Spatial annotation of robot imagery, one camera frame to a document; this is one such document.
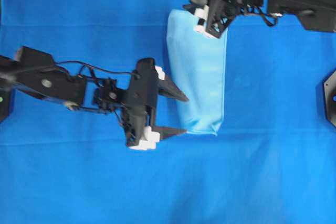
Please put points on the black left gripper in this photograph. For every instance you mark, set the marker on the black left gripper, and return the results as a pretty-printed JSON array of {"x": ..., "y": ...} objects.
[{"x": 138, "y": 103}]

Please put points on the light blue towel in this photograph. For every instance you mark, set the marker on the light blue towel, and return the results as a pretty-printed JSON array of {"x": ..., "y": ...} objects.
[{"x": 198, "y": 66}]

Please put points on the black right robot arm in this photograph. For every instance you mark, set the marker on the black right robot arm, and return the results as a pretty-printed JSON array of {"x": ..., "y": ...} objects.
[{"x": 314, "y": 15}]

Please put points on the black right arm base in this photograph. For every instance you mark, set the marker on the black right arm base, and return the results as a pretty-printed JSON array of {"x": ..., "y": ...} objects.
[{"x": 325, "y": 92}]

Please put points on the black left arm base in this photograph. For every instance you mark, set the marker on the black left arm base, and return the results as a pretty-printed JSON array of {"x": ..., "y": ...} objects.
[{"x": 7, "y": 103}]

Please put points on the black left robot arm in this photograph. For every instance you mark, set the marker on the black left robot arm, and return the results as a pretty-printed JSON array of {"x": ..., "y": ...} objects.
[{"x": 36, "y": 74}]

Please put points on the blue table cloth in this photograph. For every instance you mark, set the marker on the blue table cloth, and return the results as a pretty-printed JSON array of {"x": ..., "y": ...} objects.
[{"x": 272, "y": 160}]

